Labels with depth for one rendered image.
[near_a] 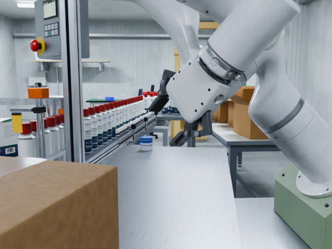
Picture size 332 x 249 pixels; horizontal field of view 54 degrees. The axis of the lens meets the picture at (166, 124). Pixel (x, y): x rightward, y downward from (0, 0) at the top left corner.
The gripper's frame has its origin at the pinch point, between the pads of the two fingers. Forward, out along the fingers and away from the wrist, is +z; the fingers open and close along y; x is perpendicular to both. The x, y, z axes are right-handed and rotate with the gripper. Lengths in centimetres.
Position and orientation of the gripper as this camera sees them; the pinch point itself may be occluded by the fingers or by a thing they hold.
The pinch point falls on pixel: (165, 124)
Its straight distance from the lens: 66.1
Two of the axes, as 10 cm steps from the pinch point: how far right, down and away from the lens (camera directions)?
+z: -5.7, 6.5, 5.0
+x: -6.8, -0.3, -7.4
